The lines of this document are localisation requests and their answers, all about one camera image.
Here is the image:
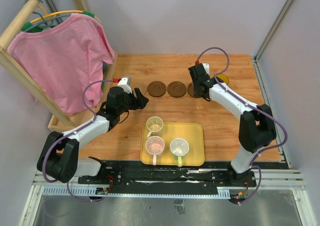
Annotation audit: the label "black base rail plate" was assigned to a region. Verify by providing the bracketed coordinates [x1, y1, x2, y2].
[72, 160, 257, 196]

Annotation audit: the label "yellow hanger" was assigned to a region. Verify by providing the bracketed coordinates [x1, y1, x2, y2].
[41, 0, 102, 23]

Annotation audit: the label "cream mug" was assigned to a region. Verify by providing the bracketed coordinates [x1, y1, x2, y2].
[146, 116, 164, 139]

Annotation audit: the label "pink t-shirt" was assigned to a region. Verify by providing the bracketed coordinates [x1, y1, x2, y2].
[7, 13, 115, 116]

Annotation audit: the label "white green-handled mug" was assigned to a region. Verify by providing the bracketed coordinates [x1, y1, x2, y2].
[169, 138, 190, 167]

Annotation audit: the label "brown coaster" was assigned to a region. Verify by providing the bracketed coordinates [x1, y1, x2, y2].
[167, 81, 187, 98]
[187, 83, 195, 98]
[147, 81, 167, 97]

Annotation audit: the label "grey-green hanger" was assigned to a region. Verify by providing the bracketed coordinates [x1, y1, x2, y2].
[20, 5, 72, 32]

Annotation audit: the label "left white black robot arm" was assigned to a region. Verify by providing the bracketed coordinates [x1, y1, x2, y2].
[36, 86, 149, 183]

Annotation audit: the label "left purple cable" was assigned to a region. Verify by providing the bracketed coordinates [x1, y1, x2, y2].
[41, 79, 120, 203]

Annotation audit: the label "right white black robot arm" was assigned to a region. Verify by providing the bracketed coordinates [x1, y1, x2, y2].
[188, 63, 277, 185]

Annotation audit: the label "wooden clothes rack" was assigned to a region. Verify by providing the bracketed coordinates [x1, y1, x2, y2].
[0, 0, 118, 132]

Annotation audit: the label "aluminium frame rails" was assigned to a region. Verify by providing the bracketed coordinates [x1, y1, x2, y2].
[33, 166, 305, 202]

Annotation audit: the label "pink mug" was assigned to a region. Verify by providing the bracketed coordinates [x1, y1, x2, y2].
[145, 136, 165, 166]

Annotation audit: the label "woven rattan coaster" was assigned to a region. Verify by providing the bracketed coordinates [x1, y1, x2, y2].
[135, 82, 147, 95]

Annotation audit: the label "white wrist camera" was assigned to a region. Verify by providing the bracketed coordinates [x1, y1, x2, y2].
[202, 63, 210, 75]
[117, 76, 132, 94]

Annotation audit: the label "brown coaster top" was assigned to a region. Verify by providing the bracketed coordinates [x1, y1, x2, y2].
[147, 81, 167, 97]

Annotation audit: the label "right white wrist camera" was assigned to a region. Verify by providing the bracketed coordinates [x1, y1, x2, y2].
[202, 63, 210, 75]

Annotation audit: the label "yellow transparent mug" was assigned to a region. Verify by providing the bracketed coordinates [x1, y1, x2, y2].
[217, 74, 229, 85]

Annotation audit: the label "yellow plastic tray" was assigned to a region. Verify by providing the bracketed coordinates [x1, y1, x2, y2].
[140, 122, 205, 166]

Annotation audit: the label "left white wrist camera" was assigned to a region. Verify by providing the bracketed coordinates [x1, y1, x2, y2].
[117, 76, 132, 94]

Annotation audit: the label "brown coaster bottom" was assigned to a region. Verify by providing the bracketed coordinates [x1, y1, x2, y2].
[167, 81, 187, 98]

